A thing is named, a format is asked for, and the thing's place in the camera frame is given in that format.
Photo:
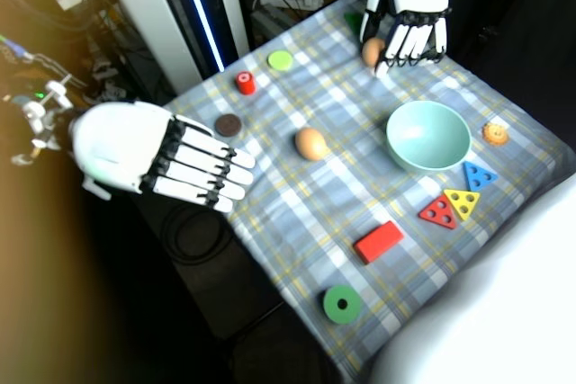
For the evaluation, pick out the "brown egg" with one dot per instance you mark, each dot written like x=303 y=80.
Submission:
x=310 y=143
x=371 y=52

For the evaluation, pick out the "mint green bowl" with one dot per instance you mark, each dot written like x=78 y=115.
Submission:
x=427 y=134

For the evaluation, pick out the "green triangle block with holes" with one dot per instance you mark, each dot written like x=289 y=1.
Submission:
x=353 y=20

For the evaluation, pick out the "chocolate sandwich cookie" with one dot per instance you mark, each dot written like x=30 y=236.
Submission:
x=227 y=125

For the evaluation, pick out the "white pillar with blue light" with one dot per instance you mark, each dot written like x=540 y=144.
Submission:
x=144 y=11

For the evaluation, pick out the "red cylinder block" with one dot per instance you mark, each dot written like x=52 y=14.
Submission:
x=245 y=83

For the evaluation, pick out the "green sandwich cookie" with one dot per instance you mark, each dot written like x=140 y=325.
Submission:
x=280 y=60

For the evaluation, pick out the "yellow swirl biscuit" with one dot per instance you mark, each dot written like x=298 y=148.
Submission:
x=495 y=134

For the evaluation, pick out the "blue triangle block with holes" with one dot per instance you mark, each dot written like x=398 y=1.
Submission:
x=477 y=177

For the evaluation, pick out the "blue plaid table cloth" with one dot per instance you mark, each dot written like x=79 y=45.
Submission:
x=315 y=204

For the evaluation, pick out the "yellow triangle block with holes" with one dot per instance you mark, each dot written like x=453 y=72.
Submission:
x=463 y=204

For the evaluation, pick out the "red triangle block with holes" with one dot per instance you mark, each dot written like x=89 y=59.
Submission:
x=438 y=215

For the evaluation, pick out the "red rectangular block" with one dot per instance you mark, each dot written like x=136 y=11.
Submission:
x=378 y=242

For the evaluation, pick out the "white robot body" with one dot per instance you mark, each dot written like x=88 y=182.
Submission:
x=495 y=303

